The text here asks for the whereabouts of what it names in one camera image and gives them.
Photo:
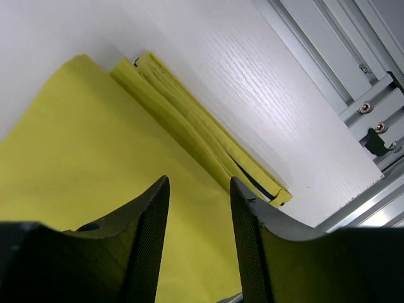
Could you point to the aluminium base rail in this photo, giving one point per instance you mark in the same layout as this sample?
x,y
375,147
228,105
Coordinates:
x,y
363,211

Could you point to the aluminium frame profile right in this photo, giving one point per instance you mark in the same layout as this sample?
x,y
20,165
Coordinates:
x,y
350,55

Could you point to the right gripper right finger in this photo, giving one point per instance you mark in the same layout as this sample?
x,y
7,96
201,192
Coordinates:
x,y
315,265

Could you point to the yellow-green trousers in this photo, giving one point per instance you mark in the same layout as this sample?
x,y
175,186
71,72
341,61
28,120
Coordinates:
x,y
93,140

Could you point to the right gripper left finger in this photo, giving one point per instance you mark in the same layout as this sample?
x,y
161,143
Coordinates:
x,y
115,258

